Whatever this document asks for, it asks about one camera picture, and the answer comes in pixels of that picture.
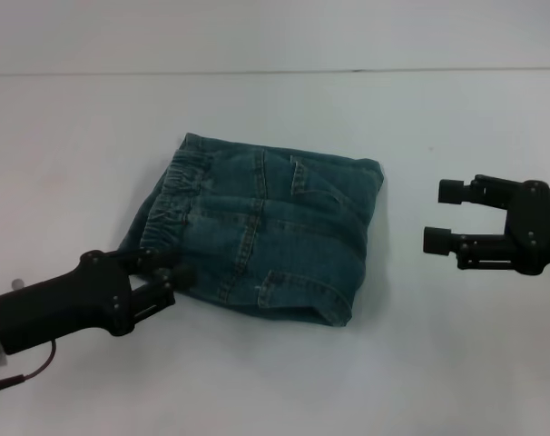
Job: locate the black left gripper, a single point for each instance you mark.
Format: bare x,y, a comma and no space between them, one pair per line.
66,300

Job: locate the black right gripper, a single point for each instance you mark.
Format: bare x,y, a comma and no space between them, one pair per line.
536,227

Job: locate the blue denim shorts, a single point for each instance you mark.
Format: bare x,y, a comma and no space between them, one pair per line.
266,227

